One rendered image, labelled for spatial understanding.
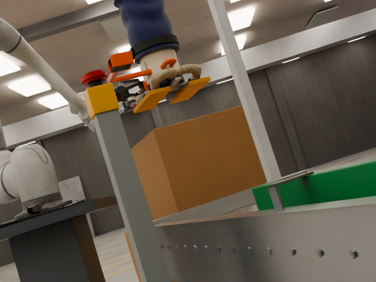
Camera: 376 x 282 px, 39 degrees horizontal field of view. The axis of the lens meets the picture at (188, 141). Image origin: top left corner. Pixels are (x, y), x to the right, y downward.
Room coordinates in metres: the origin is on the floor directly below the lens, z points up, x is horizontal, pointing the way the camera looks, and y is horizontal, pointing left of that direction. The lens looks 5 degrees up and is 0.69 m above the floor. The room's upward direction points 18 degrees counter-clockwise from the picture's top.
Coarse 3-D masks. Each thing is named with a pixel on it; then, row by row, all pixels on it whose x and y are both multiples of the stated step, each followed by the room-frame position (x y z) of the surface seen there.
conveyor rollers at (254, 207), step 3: (255, 204) 2.01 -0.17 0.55; (246, 207) 2.00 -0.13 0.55; (249, 207) 2.00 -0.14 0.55; (252, 207) 1.91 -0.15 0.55; (255, 207) 1.91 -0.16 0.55; (237, 210) 1.99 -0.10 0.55; (240, 210) 1.98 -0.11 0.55; (243, 210) 1.89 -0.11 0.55; (246, 210) 1.89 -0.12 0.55; (249, 210) 1.81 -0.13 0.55; (252, 210) 1.80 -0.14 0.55; (255, 210) 1.80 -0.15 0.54; (228, 213) 1.98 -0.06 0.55; (231, 213) 1.97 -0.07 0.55; (234, 213) 1.89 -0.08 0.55
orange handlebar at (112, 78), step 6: (168, 60) 2.23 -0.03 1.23; (174, 60) 2.24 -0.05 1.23; (162, 66) 2.27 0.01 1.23; (138, 72) 2.29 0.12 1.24; (144, 72) 2.30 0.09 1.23; (150, 72) 2.31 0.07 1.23; (108, 78) 2.22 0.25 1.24; (114, 78) 2.19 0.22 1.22; (120, 78) 2.26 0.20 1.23; (126, 78) 2.27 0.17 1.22; (132, 78) 2.29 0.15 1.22
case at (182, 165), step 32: (160, 128) 2.04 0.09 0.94; (192, 128) 2.09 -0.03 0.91; (224, 128) 2.13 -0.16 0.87; (160, 160) 2.06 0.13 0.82; (192, 160) 2.07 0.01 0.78; (224, 160) 2.11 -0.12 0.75; (256, 160) 2.16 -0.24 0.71; (160, 192) 2.20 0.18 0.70; (192, 192) 2.06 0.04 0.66; (224, 192) 2.10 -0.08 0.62
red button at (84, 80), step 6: (90, 72) 1.30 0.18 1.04; (96, 72) 1.29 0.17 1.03; (102, 72) 1.31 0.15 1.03; (84, 78) 1.30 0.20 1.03; (90, 78) 1.30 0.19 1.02; (96, 78) 1.30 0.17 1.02; (102, 78) 1.32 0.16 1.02; (84, 84) 1.32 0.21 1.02; (90, 84) 1.31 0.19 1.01; (96, 84) 1.31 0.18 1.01
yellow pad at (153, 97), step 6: (150, 90) 2.27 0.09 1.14; (156, 90) 2.18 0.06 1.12; (162, 90) 2.19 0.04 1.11; (168, 90) 2.20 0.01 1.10; (144, 96) 2.25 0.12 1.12; (150, 96) 2.20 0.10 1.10; (156, 96) 2.24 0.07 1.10; (162, 96) 2.29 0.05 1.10; (144, 102) 2.29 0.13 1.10; (150, 102) 2.34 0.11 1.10; (156, 102) 2.39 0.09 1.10; (138, 108) 2.39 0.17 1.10; (144, 108) 2.43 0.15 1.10; (150, 108) 2.48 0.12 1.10
